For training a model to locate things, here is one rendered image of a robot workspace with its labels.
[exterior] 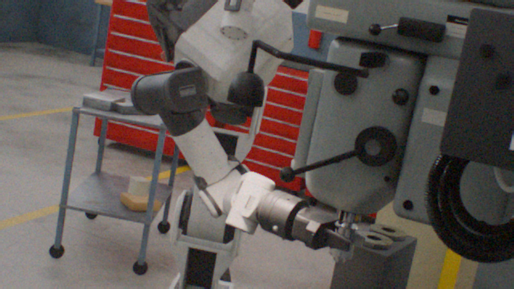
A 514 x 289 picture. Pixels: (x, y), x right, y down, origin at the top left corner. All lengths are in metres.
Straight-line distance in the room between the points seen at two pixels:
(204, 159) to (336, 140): 0.52
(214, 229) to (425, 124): 1.03
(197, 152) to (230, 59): 0.23
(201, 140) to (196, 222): 0.45
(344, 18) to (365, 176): 0.28
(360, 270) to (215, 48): 0.61
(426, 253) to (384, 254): 1.51
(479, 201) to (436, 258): 1.98
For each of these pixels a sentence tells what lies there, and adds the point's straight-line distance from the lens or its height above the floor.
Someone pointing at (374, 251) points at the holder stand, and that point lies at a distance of 1.99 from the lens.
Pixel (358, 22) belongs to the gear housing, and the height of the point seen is 1.66.
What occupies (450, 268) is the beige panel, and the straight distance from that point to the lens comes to 3.48.
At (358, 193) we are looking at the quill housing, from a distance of 1.59.
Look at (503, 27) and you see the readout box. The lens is 1.23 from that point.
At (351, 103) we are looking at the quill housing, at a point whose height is 1.52.
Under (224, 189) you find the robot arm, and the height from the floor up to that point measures 1.20.
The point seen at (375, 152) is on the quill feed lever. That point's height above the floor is 1.45.
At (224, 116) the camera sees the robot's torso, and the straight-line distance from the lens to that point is 2.39.
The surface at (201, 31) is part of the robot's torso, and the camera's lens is 2.02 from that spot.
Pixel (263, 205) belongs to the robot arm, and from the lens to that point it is 1.75.
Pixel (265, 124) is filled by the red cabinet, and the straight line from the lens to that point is 6.73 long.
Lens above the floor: 1.73
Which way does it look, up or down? 12 degrees down
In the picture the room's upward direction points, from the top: 11 degrees clockwise
